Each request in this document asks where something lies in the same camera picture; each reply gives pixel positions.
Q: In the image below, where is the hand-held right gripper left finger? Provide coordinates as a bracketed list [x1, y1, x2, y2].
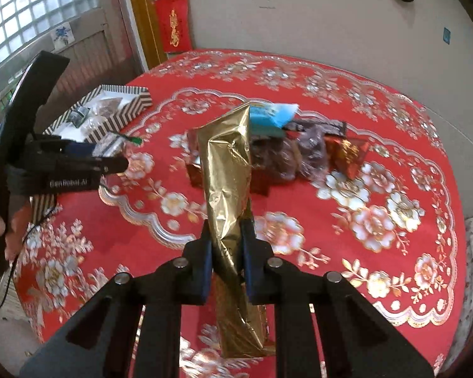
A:
[19, 220, 214, 378]

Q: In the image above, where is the brown snack in box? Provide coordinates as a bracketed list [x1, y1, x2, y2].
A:
[92, 96, 121, 117]

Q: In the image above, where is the striped cardboard box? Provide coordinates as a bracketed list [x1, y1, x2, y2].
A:
[32, 84, 153, 225]

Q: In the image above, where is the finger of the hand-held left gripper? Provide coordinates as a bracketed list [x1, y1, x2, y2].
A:
[69, 156, 129, 175]
[59, 139, 97, 157]

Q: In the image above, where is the light blue snack packet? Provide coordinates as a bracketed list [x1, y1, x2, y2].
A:
[249, 102, 299, 139]

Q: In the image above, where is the red floral tablecloth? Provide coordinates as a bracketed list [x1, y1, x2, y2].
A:
[14, 49, 467, 378]

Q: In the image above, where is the red wall poster gold print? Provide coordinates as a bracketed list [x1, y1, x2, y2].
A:
[153, 0, 193, 54]

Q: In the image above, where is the dark striped snack packet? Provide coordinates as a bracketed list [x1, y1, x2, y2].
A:
[286, 120, 348, 136]

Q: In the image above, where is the blue flower sticker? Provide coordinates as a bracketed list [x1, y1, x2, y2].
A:
[52, 24, 75, 50]

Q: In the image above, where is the black cable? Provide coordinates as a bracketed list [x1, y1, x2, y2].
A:
[0, 201, 60, 316]

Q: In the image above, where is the brown clear-wrapped snack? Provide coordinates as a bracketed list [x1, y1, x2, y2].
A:
[250, 136, 300, 184]

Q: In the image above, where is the green black small packet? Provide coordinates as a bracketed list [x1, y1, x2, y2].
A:
[98, 134, 142, 154]

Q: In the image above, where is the glass block window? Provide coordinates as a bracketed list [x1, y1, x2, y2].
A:
[0, 0, 103, 75]

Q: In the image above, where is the small dark packet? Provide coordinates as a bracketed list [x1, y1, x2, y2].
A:
[69, 106, 89, 129]

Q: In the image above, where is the purple clear-wrapped snack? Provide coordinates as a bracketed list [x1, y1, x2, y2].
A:
[297, 130, 329, 182]

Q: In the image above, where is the clear wrapped snack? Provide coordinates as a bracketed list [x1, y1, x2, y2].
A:
[87, 116, 111, 135]

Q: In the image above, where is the yellow wooden door frame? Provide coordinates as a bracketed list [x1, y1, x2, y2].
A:
[125, 0, 168, 69]

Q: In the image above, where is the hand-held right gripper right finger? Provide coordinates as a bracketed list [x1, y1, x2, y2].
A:
[239, 201, 435, 378]

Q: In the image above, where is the gold foil snack packet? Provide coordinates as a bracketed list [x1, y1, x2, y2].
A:
[197, 101, 276, 359]

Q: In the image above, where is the brown metal door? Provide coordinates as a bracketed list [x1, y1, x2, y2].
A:
[35, 6, 146, 127]

